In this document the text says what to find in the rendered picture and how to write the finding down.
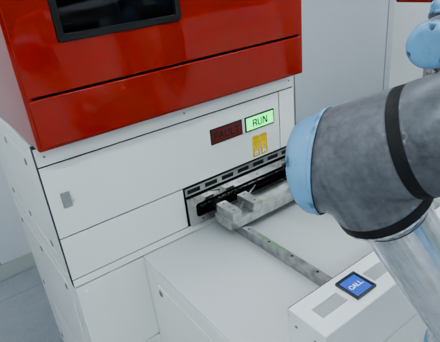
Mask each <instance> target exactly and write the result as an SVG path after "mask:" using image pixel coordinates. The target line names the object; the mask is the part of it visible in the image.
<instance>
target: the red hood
mask: <svg viewBox="0 0 440 342"><path fill-rule="evenodd" d="M299 73H302V34H301V0H0V116H2V118H4V120H6V122H7V123H8V124H9V125H11V126H12V127H13V128H14V129H15V130H16V131H17V132H18V133H19V134H20V135H21V136H22V137H23V138H25V139H26V140H27V141H28V142H29V143H30V144H31V145H32V146H33V147H34V148H35V149H36V150H38V152H40V153H41V152H44V151H48V150H50V149H55V148H57V147H61V146H64V145H67V144H71V143H74V142H77V141H80V140H83V139H87V138H90V137H93V136H97V135H99V134H104V133H106V132H110V131H113V130H116V129H120V128H123V127H126V126H130V125H132V124H137V123H139V122H142V121H146V120H148V119H153V118H155V117H159V116H162V115H165V114H168V113H172V112H175V111H179V110H181V109H186V108H188V107H192V106H195V105H198V104H202V103H204V102H208V101H211V100H214V99H217V98H221V97H224V96H228V95H230V94H235V93H237V92H241V91H244V90H247V89H250V88H254V87H257V86H261V85H263V84H266V83H270V82H273V81H277V80H279V79H284V78H286V77H290V76H293V75H296V74H299Z"/></svg>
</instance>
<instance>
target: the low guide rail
mask: <svg viewBox="0 0 440 342"><path fill-rule="evenodd" d="M234 231H236V232H237V233H239V234H240V235H242V236H244V237H245V238H246V239H248V240H250V241H251V242H252V243H254V244H256V245H257V246H259V247H260V248H262V249H264V250H265V251H266V252H268V253H270V254H271V255H273V256H274V257H276V258H277V259H279V260H280V261H282V262H283V263H285V264H286V265H288V266H289V267H291V268H293V269H294V270H296V271H297V272H299V273H300V274H302V275H303V276H305V277H307V278H308V279H309V280H311V281H313V282H314V283H315V284H317V285H319V286H322V285H323V284H324V283H326V282H328V281H329V280H330V279H332V277H331V276H329V275H327V274H326V273H324V272H323V271H321V270H319V269H317V268H316V267H315V266H313V265H311V264H309V263H308V262H306V261H305V260H303V259H301V258H299V257H298V256H297V255H295V254H293V253H292V252H290V251H288V250H287V249H285V248H283V247H282V246H280V245H278V244H277V243H276V242H273V241H272V240H270V239H269V238H267V237H266V236H264V235H262V234H260V233H259V232H258V231H255V230H254V229H252V228H251V227H249V226H248V225H243V226H241V227H239V228H237V229H235V230H234Z"/></svg>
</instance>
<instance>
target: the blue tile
mask: <svg viewBox="0 0 440 342"><path fill-rule="evenodd" d="M340 285H341V286H343V287H344V288H346V289H347V290H349V291H350V292H352V293H354V294H355V295H357V296H359V295H360V294H361V293H363V292H364V291H366V290H367V289H368V288H370V287H371V286H373V285H371V284H370V283H368V282H366V281H364V280H362V279H361V278H359V277H357V276H356V275H354V274H353V275H352V276H350V277H349V278H348V279H346V280H344V281H343V282H342V283H341V284H340Z"/></svg>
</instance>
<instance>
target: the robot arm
mask: <svg viewBox="0 0 440 342"><path fill-rule="evenodd" d="M405 51H406V55H407V57H408V58H409V60H410V61H411V63H413V64H414V65H416V66H417V67H419V68H421V69H423V75H422V78H419V79H416V80H413V81H410V82H408V83H405V84H403V85H398V86H395V87H393V88H389V89H387V90H383V91H381V92H377V93H375V94H371V95H368V96H365V97H362V98H358V99H356V100H352V101H350V102H346V103H344V104H340V105H337V106H335V107H325V108H324V109H323V110H322V111H320V112H317V113H315V114H312V115H309V116H307V117H305V118H303V119H301V120H300V121H299V122H298V123H297V124H296V125H295V127H294V128H293V129H292V131H291V133H290V136H289V139H288V142H287V148H286V153H285V161H286V168H285V170H286V175H287V182H288V185H289V188H290V191H291V194H292V196H293V198H294V200H295V201H296V203H297V204H298V206H299V207H300V208H301V209H302V210H304V211H305V212H307V213H310V214H316V215H322V214H324V213H326V212H328V213H330V214H332V215H333V217H334V219H335V220H336V221H337V222H338V224H339V225H340V227H341V228H342V229H343V230H344V232H345V233H346V234H348V235H349V236H350V237H352V238H354V239H357V240H363V241H367V243H368V244H369V245H370V246H371V248H372V250H373V251H374V252H375V254H376V255H377V257H378V258H379V260H380V261H381V262H382V264H383V266H385V268H386V270H387V271H388V273H389V274H390V275H391V277H392V278H393V280H394V281H395V282H396V284H397V286H398V287H399V288H400V289H401V291H402V293H403V294H404V295H405V297H406V298H407V300H408V301H409V302H410V304H411V305H412V307H413V308H414V309H415V311H416V312H417V314H418V315H419V317H420V318H421V319H422V321H423V323H424V324H425V325H426V327H427V329H426V332H425V335H424V342H440V219H439V217H438V216H437V213H436V212H435V210H434V208H433V204H434V201H435V198H438V197H440V0H434V1H432V3H431V5H430V11H429V13H428V20H426V21H424V22H421V23H420V24H419V25H418V26H417V27H416V28H415V29H414V30H413V31H412V32H411V33H410V35H409V37H408V38H407V41H406V45H405Z"/></svg>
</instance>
